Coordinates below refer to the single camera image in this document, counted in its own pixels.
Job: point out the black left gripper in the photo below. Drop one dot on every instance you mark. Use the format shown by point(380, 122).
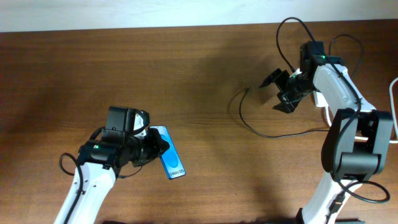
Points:
point(158, 145)

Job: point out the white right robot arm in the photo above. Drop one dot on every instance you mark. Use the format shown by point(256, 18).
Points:
point(357, 142)

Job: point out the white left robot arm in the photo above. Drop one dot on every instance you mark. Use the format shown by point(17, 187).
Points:
point(125, 138)

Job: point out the white power strip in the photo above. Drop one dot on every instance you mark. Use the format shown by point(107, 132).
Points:
point(319, 99)

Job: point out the blue Samsung smartphone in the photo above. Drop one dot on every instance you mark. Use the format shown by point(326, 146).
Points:
point(170, 159)

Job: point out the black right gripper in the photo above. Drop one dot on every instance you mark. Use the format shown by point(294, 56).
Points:
point(288, 101)

